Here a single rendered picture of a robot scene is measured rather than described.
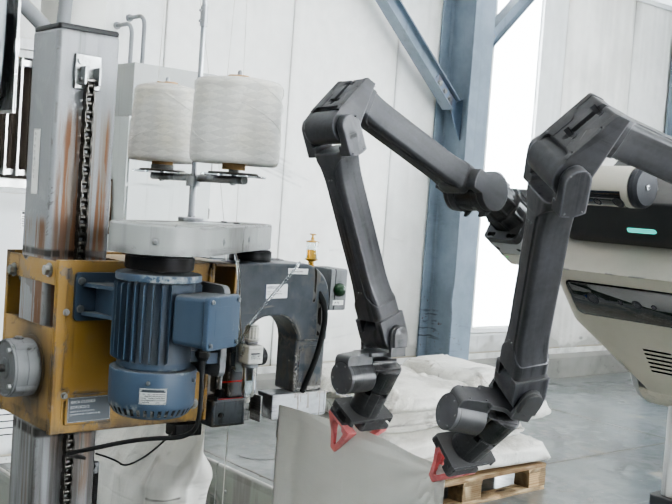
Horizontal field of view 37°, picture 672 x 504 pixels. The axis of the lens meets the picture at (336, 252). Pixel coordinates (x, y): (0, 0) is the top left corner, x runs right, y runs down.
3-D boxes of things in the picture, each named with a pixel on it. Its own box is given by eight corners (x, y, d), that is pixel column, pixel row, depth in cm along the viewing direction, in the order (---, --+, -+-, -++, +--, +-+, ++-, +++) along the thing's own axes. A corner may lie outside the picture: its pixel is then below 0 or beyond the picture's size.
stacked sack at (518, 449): (554, 466, 543) (557, 438, 543) (470, 482, 501) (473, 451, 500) (495, 448, 576) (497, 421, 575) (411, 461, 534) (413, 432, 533)
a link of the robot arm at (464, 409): (548, 397, 151) (523, 362, 158) (488, 384, 146) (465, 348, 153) (508, 456, 156) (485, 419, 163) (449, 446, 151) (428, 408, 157)
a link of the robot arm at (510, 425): (528, 427, 155) (517, 397, 159) (493, 421, 152) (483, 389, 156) (501, 450, 159) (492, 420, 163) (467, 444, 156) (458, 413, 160)
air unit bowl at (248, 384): (258, 397, 200) (260, 367, 200) (245, 398, 198) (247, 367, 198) (249, 394, 202) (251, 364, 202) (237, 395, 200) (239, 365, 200)
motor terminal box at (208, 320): (239, 360, 175) (243, 294, 174) (207, 367, 165) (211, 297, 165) (199, 353, 178) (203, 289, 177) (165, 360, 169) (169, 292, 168)
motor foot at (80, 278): (156, 326, 180) (159, 277, 180) (95, 327, 173) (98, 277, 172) (131, 319, 187) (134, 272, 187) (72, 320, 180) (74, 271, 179)
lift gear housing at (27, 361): (40, 400, 181) (43, 340, 180) (10, 403, 177) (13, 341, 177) (17, 389, 189) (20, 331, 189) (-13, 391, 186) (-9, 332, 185)
